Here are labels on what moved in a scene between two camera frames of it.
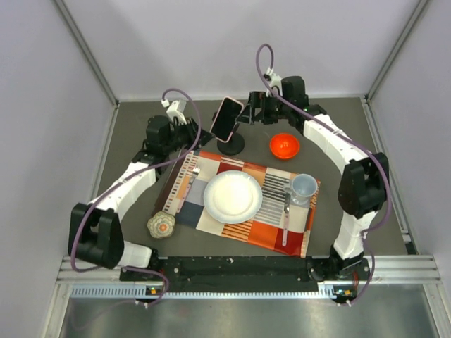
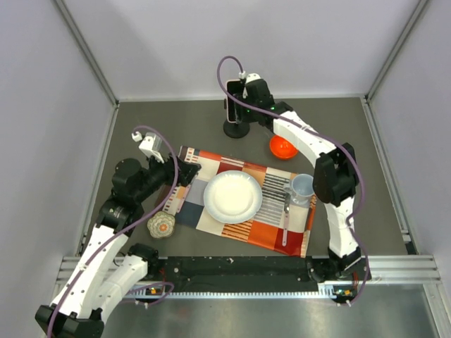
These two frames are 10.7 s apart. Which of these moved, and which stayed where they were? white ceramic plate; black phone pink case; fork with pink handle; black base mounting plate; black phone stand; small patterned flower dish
Moved: black phone stand; black phone pink case
Stayed: fork with pink handle; black base mounting plate; small patterned flower dish; white ceramic plate
